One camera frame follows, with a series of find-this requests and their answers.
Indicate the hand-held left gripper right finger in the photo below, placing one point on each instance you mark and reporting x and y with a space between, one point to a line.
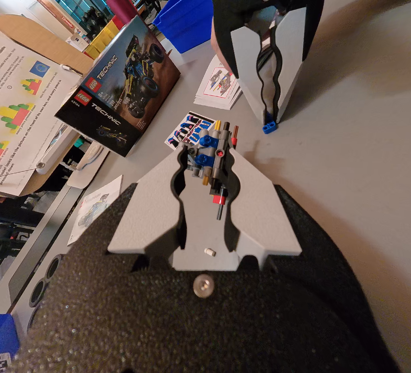
263 218

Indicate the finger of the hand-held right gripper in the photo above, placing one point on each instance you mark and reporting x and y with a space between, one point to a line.
245 58
292 51

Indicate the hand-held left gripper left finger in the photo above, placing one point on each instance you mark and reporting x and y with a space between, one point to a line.
151 212

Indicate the small blue lego connector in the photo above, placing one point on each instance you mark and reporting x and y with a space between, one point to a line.
269 127

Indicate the grey and blue lego assembly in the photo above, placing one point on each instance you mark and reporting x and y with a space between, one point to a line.
213 154

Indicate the open lego instruction booklet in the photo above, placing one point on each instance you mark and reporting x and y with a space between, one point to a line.
218 87

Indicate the closed lego instruction booklet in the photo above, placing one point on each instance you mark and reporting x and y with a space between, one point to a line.
93 209

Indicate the small white lego pin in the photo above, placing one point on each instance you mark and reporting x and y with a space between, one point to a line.
209 252

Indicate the lego sticker sheet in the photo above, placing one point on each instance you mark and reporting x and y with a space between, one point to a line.
189 128

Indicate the black lego tire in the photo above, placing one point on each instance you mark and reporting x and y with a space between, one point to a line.
53 267
38 292

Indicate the black lego set box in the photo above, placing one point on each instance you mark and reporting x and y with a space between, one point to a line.
122 90

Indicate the person's right hand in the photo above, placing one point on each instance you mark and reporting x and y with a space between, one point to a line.
216 46

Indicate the blue plastic bin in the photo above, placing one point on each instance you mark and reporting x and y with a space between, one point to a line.
183 22

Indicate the white clip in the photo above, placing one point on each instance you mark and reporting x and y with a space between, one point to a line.
54 154

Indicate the maroon cylinder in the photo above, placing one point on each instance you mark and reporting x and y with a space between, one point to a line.
120 5

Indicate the yellow plastic bins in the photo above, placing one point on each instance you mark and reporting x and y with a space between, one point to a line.
102 40

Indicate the printed paper instruction sheet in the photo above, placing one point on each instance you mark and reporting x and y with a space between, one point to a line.
25 109

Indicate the small white box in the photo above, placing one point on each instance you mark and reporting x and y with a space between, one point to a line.
77 42

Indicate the blue block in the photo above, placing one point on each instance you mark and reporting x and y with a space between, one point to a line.
7 334

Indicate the wooden board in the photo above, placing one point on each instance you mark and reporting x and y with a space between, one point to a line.
38 32

